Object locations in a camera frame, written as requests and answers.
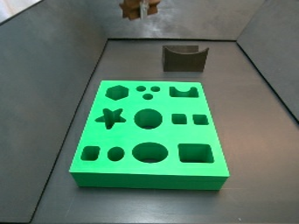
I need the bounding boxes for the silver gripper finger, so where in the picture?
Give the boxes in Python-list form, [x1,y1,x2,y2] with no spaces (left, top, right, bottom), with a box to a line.
[141,0,150,19]

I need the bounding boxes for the black curved fixture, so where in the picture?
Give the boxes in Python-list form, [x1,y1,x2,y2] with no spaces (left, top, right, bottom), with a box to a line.
[163,45,210,72]

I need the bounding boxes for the green foam shape board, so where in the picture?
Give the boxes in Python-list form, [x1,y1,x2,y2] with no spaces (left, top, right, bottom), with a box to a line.
[70,80,230,190]

